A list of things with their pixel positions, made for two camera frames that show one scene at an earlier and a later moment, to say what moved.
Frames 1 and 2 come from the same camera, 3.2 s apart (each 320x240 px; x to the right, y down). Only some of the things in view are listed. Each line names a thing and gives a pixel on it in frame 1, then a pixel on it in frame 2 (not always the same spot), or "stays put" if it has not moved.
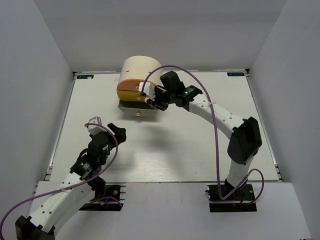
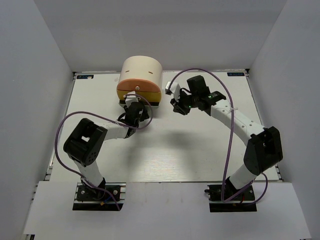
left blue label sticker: (84, 76) stays put
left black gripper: (120, 132) -> (144, 115)
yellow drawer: (130, 95) stays put
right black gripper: (157, 104) -> (181, 110)
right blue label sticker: (235, 74) stays put
